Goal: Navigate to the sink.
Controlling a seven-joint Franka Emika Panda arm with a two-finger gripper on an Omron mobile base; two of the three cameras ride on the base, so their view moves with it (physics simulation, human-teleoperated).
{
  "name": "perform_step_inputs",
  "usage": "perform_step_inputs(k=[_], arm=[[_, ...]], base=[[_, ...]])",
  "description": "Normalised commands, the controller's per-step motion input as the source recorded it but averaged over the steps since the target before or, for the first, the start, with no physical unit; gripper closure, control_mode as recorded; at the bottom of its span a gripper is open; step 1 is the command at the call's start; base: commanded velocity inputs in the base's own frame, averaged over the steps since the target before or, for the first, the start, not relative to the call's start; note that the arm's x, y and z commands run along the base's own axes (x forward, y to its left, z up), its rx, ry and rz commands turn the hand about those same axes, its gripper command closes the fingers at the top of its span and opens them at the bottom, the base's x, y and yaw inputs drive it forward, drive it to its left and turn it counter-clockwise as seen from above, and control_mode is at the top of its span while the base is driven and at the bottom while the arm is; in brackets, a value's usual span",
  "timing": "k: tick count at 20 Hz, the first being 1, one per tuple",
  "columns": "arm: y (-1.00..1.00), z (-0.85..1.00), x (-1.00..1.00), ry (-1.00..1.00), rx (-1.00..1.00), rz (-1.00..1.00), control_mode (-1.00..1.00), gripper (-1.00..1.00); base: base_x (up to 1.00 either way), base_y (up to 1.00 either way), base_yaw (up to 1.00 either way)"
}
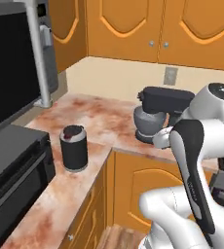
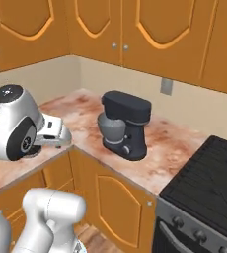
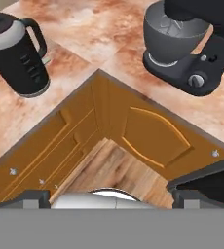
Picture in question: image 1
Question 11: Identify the orange wall cupboard door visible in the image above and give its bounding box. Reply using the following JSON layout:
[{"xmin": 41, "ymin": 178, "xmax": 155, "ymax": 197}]
[
  {"xmin": 86, "ymin": 0, "xmax": 166, "ymax": 64},
  {"xmin": 158, "ymin": 0, "xmax": 224, "ymax": 73},
  {"xmin": 48, "ymin": 0, "xmax": 89, "ymax": 74}
]

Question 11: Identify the grey fridge door handle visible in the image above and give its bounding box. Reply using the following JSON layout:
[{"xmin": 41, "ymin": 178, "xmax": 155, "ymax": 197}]
[{"xmin": 14, "ymin": 0, "xmax": 56, "ymax": 109}]

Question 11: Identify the black countertop oven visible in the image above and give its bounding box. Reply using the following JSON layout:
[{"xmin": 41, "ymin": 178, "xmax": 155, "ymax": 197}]
[{"xmin": 0, "ymin": 124, "xmax": 56, "ymax": 249}]

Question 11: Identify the black and grey stand mixer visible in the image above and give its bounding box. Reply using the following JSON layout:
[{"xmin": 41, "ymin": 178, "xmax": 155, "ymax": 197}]
[{"xmin": 132, "ymin": 86, "xmax": 196, "ymax": 146}]

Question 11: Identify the orange base cupboard door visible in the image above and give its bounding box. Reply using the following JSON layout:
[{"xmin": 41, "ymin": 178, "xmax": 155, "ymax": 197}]
[
  {"xmin": 58, "ymin": 155, "xmax": 108, "ymax": 249},
  {"xmin": 113, "ymin": 151, "xmax": 216, "ymax": 235}
]

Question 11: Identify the grey wall outlet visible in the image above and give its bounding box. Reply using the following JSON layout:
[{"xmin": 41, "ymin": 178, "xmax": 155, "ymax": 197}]
[{"xmin": 163, "ymin": 65, "xmax": 179, "ymax": 87}]

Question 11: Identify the black cylindrical can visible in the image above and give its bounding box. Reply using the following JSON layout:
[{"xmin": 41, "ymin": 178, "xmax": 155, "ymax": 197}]
[{"xmin": 58, "ymin": 124, "xmax": 90, "ymax": 173}]

